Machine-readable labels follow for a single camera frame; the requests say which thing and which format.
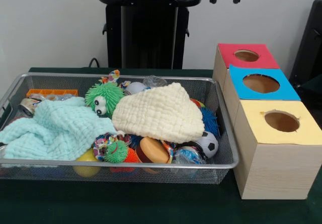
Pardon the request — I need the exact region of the mint green waffle cloth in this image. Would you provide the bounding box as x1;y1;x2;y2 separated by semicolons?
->
0;97;119;161

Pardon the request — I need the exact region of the dark green tablecloth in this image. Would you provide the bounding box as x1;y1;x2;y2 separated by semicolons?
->
0;67;322;224

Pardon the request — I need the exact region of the black white soccer ball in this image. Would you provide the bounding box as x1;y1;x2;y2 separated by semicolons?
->
195;130;219;159

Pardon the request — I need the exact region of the orange plastic block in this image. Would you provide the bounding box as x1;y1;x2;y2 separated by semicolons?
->
26;89;78;99

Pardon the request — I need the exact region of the wooden box with three holes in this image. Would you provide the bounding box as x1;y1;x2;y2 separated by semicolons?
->
212;42;322;200

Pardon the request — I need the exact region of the black stand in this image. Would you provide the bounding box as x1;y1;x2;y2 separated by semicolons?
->
289;0;322;84

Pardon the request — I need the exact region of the large green spiky eyed toy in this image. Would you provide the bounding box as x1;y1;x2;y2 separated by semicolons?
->
85;82;126;119

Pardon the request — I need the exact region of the white baseball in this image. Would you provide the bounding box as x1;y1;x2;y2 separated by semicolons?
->
124;82;146;96

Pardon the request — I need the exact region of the cream waffle cloth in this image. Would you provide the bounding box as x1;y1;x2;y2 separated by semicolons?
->
111;82;205;143

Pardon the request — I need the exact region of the small green spiky toy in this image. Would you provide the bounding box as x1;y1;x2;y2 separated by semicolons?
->
104;140;129;163

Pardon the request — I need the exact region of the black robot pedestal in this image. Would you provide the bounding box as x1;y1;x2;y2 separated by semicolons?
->
97;0;202;70

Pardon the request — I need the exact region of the blue spiky ball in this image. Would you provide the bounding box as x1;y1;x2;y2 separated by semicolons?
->
200;107;221;136

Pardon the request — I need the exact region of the shallow metal mesh bin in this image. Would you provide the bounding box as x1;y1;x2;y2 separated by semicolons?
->
0;72;239;185

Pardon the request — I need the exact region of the crushed clear plastic bottle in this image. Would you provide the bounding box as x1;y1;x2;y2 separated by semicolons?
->
172;145;207;166

